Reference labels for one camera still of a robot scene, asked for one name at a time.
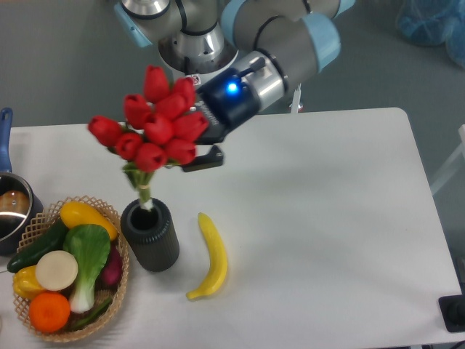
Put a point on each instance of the yellow bell pepper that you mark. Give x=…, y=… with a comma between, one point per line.
x=25, y=283

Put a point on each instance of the orange fruit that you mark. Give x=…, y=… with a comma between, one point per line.
x=49, y=312

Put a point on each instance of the white frame at right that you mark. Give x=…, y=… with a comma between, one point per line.
x=450, y=166

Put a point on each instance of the green bok choy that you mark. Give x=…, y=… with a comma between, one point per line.
x=90, y=246

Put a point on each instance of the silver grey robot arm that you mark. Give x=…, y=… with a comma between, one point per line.
x=242, y=56

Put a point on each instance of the black device at table edge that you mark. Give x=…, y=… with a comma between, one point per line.
x=452, y=310

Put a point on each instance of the blue plastic bag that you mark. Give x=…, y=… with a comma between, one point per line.
x=434, y=23

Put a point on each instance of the yellow squash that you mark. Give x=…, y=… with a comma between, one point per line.
x=76, y=213

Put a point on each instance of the green chili pepper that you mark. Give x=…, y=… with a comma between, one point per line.
x=92, y=316

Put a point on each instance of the green cucumber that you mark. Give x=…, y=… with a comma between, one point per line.
x=49, y=241

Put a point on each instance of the yellow banana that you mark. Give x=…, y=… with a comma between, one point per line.
x=218, y=268

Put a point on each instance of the red tulip bouquet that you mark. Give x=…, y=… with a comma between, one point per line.
x=160, y=128

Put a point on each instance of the blue saucepan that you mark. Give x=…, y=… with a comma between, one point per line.
x=19, y=204

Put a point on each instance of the woven wicker basket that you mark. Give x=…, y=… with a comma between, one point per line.
x=39, y=224

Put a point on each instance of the purple eggplant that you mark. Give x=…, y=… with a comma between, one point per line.
x=112, y=272

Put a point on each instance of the dark grey ribbed vase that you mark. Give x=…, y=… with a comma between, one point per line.
x=151, y=235

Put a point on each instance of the white round radish slice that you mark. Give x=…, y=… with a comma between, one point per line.
x=56, y=270

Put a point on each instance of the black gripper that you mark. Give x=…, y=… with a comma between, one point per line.
x=227, y=101

